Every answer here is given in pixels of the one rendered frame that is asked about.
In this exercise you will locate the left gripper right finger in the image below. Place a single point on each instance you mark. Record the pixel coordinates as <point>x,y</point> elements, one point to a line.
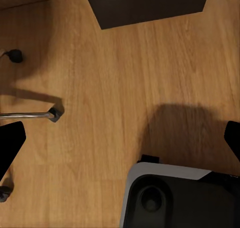
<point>232,137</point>

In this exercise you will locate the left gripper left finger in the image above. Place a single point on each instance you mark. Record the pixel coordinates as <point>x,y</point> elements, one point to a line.
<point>12,137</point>

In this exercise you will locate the swivel chair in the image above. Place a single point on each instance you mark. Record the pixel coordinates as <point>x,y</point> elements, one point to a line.
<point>15,55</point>

